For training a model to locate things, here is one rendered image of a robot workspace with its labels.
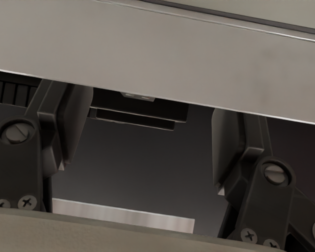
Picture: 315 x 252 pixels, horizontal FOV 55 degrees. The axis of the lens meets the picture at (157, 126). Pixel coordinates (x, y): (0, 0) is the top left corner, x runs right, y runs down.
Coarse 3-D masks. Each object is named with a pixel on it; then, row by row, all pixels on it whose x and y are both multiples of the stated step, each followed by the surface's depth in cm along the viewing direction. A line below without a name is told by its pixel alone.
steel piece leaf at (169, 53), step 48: (0, 0) 7; (48, 0) 7; (96, 0) 7; (0, 48) 7; (48, 48) 7; (96, 48) 7; (144, 48) 7; (192, 48) 7; (240, 48) 7; (288, 48) 7; (192, 96) 7; (240, 96) 7; (288, 96) 7
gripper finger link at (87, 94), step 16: (48, 80) 11; (48, 96) 9; (64, 96) 10; (80, 96) 11; (32, 112) 10; (48, 112) 9; (64, 112) 9; (80, 112) 12; (48, 128) 9; (64, 128) 10; (80, 128) 12; (48, 144) 9; (64, 144) 10; (48, 160) 10; (64, 160) 11; (48, 176) 10
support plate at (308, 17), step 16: (176, 0) 7; (192, 0) 7; (208, 0) 7; (224, 0) 6; (240, 0) 6; (256, 0) 6; (272, 0) 6; (288, 0) 6; (304, 0) 6; (256, 16) 7; (272, 16) 7; (288, 16) 7; (304, 16) 7
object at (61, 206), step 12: (60, 204) 17; (72, 204) 17; (84, 204) 17; (96, 204) 17; (84, 216) 17; (96, 216) 17; (108, 216) 17; (120, 216) 17; (132, 216) 17; (144, 216) 17; (156, 216) 17; (168, 216) 17; (168, 228) 18; (180, 228) 18; (192, 228) 18
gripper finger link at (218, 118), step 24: (216, 120) 13; (240, 120) 10; (264, 120) 11; (216, 144) 12; (240, 144) 10; (264, 144) 10; (216, 168) 12; (240, 168) 10; (240, 192) 10; (312, 216) 9; (312, 240) 8
